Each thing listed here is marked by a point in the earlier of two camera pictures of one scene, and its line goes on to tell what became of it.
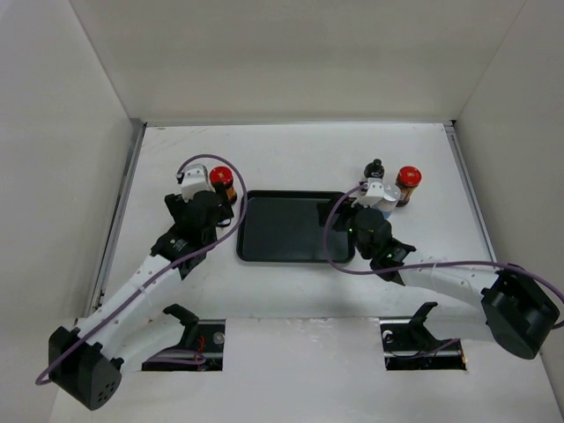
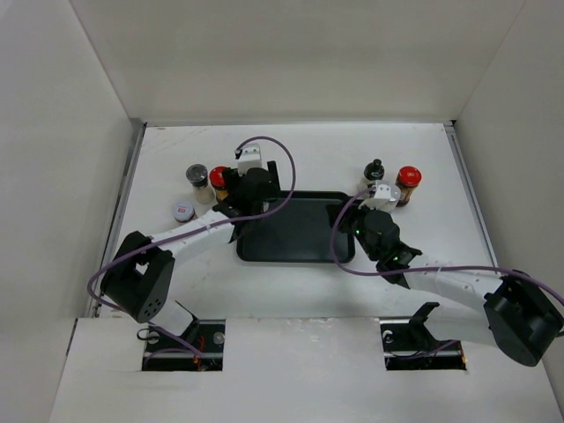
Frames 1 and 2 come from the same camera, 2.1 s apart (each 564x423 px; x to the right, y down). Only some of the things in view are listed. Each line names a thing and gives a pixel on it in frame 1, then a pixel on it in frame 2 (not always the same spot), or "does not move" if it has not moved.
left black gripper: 178,205 -> 233,181
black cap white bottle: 374,171 does not move
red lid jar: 407,179 does not move
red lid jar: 221,178 does not move
